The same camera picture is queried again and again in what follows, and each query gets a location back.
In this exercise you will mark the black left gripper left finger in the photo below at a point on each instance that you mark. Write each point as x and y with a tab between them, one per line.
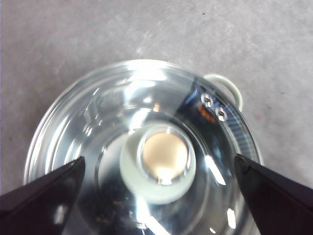
41	205

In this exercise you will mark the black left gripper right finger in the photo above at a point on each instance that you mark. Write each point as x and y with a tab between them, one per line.
278	203

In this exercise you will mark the glass lid with green knob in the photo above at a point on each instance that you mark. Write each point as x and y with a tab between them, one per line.
159	169

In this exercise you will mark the sage green electric cooking pot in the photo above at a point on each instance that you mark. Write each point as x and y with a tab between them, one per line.
235	90

